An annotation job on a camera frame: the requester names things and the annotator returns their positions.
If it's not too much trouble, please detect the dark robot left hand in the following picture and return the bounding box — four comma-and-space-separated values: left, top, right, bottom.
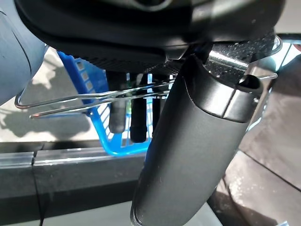
14, 0, 286, 226

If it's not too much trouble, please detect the blue plastic shopping basket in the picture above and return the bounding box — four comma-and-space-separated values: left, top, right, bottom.
14, 50, 278, 157

